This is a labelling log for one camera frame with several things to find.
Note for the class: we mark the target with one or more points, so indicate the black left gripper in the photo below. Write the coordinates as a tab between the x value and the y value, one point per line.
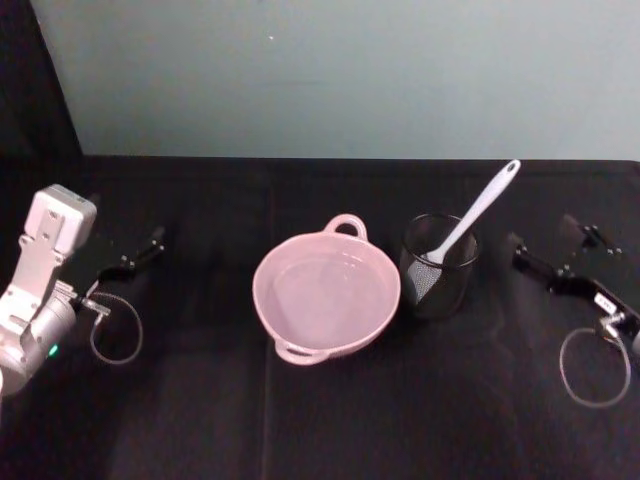
87	267

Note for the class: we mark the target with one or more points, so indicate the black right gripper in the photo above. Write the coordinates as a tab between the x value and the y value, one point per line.
592	282

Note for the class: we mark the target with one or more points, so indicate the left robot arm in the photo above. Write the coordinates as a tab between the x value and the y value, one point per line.
40	280

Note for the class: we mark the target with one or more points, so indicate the white silicone spatula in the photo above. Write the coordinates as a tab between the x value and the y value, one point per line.
480	205

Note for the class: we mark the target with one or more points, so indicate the black mesh cup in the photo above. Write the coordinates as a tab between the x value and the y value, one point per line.
440	295

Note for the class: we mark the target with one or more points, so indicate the black table cloth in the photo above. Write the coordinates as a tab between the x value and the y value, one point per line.
200	425

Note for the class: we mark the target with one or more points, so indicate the black backdrop curtain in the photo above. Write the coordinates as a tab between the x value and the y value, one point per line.
30	80

